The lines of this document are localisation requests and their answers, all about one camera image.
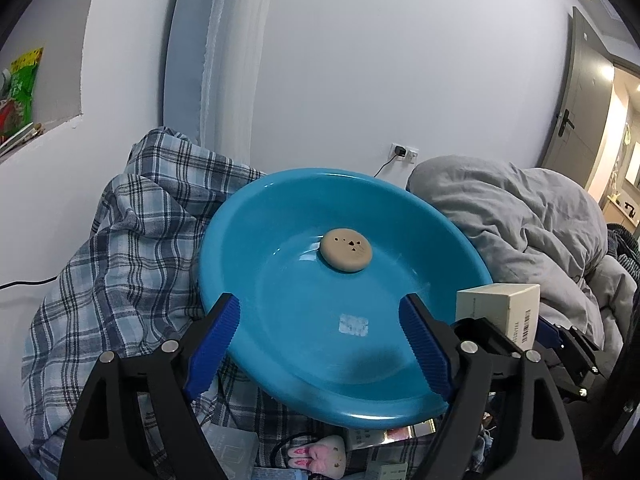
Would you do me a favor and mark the large white barcode box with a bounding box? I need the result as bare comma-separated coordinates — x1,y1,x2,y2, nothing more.
456,283,540,351

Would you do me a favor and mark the beige round bear compact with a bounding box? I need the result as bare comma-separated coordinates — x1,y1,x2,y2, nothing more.
319,229,372,273

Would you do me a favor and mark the grey small box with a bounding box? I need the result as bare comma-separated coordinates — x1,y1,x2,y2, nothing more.
204,425,259,480

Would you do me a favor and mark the grey duvet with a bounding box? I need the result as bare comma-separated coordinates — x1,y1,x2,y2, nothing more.
407,155,637,362

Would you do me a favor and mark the dark striped clothing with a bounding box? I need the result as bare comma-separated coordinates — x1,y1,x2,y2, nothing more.
606,223,640,281

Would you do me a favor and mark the blue plaid blanket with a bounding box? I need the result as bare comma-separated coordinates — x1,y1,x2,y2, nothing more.
20,126,452,480

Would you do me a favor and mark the red white medicine box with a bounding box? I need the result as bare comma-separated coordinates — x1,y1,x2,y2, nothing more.
345,418,436,452

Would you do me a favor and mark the blue plastic basin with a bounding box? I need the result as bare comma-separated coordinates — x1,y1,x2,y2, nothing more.
198,168,491,429

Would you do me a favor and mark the pink bunny plush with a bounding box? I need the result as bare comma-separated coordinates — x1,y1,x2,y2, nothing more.
288,436,347,479

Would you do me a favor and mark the grey door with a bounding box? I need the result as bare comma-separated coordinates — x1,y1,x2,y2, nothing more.
541,9,639,188

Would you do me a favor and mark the green snack bag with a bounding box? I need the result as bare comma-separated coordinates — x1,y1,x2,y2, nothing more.
1,47,43,142

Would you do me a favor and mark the white sheer curtain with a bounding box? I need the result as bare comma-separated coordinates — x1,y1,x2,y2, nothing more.
200,0,271,164

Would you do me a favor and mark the black wall cable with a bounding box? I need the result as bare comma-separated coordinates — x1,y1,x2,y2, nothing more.
0,274,59,291

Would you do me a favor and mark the white wall socket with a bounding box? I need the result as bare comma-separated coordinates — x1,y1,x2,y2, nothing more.
390,143,419,164

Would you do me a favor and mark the black charger cable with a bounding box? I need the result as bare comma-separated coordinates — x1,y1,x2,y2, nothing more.
373,145,407,179

